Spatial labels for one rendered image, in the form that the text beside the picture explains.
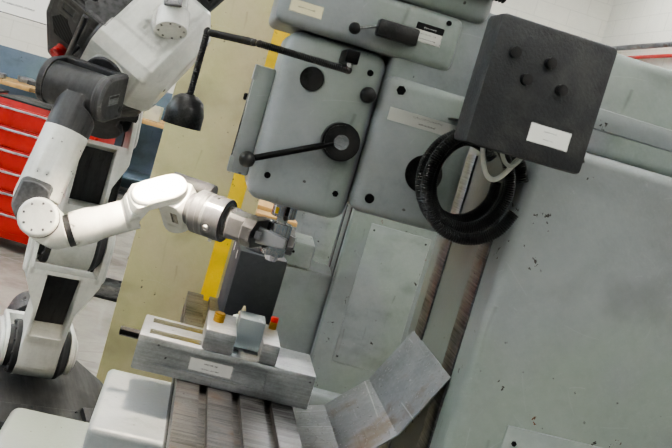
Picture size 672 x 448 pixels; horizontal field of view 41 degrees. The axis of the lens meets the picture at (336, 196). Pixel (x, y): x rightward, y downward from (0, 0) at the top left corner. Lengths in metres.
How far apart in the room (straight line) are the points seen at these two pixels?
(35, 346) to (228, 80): 1.41
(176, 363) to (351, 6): 0.75
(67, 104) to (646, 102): 1.12
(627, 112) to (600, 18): 9.95
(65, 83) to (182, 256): 1.73
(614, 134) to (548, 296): 0.35
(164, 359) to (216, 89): 1.84
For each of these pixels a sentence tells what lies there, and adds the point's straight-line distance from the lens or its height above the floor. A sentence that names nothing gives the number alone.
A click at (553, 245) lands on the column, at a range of 1.66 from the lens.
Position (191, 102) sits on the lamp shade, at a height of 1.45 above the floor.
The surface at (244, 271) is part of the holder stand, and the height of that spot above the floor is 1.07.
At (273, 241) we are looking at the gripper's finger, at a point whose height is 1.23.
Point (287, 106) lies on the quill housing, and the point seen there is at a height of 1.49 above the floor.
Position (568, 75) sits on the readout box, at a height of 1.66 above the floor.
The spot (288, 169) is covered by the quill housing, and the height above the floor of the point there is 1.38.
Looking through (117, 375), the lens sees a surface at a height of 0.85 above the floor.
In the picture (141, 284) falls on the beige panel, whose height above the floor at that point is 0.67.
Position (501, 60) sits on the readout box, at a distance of 1.45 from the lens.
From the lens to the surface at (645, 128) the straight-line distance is 1.83.
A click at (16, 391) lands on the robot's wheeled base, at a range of 2.59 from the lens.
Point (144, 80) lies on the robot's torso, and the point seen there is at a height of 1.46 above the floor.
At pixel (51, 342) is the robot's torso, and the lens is 2.48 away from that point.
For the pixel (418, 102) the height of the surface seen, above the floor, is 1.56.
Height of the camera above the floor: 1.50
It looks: 5 degrees down
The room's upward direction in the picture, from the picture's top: 16 degrees clockwise
